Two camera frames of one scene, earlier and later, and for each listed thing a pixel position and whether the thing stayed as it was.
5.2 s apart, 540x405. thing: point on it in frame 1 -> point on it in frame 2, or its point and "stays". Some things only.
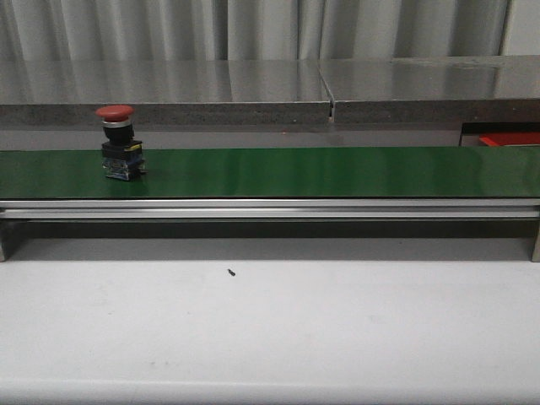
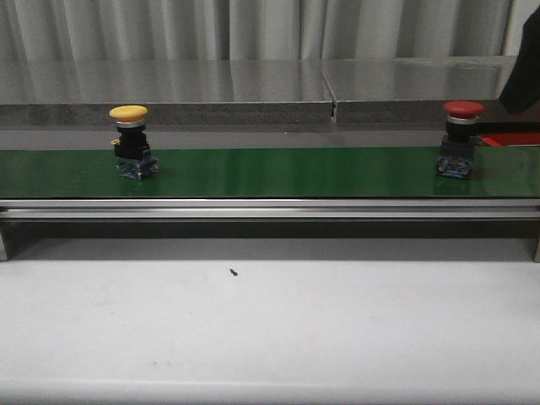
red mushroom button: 122,154 -> 456,153
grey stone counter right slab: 434,89 stays
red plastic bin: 506,138 stays
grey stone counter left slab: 165,93 stays
